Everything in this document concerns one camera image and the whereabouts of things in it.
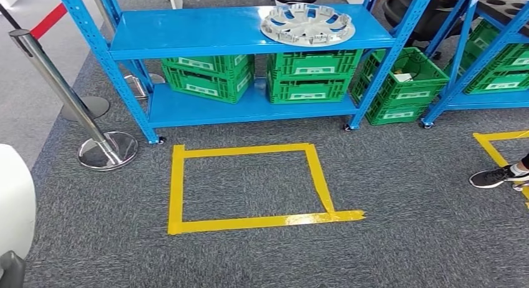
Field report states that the silver wheel hubcap part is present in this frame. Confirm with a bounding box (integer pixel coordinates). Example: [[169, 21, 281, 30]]
[[260, 2, 356, 47]]

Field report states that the blue metal shelf rack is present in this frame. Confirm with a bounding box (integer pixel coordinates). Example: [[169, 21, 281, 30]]
[[420, 0, 529, 129], [54, 0, 438, 146]]

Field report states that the green plastic crate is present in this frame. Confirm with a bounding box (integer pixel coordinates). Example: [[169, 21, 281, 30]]
[[268, 77, 352, 105], [463, 69, 529, 95], [162, 65, 256, 105], [481, 43, 529, 71], [363, 95, 433, 127], [350, 47, 450, 110], [443, 19, 503, 79], [161, 54, 255, 79], [266, 49, 364, 81]]

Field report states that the yellow floor tape square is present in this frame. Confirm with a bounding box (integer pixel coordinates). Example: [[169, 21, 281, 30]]
[[167, 143, 367, 236], [472, 130, 529, 209]]

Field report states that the grey stanchion base disc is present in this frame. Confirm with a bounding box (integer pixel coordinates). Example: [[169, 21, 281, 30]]
[[61, 96, 111, 123]]

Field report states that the large black round object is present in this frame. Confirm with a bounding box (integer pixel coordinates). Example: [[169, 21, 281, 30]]
[[381, 0, 476, 47]]

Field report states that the red barrier belt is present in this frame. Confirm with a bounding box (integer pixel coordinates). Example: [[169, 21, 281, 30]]
[[30, 0, 90, 40]]

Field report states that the person's leg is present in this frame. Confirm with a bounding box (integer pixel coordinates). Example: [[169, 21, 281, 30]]
[[509, 153, 529, 175]]

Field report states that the black tray with round holes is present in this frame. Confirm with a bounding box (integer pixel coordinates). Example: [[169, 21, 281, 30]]
[[475, 0, 529, 27]]

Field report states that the dark barrier belt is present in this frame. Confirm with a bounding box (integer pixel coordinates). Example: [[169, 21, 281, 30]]
[[0, 3, 21, 31]]

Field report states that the chrome stanchion post with base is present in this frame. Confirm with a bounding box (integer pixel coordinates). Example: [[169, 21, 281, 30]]
[[8, 29, 139, 171], [87, 0, 166, 100]]

